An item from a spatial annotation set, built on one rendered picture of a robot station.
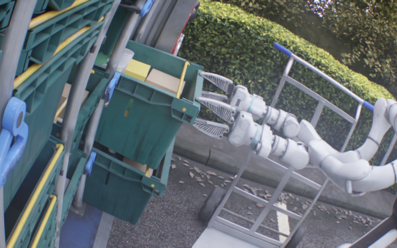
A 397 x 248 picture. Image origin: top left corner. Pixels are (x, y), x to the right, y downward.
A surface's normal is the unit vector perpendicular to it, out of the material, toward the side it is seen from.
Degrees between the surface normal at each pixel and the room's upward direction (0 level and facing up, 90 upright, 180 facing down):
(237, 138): 91
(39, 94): 34
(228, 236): 0
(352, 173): 60
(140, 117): 93
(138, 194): 93
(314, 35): 55
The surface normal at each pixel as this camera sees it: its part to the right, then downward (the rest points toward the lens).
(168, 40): -0.04, 0.39
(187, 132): 0.37, -0.78
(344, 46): 0.16, -0.61
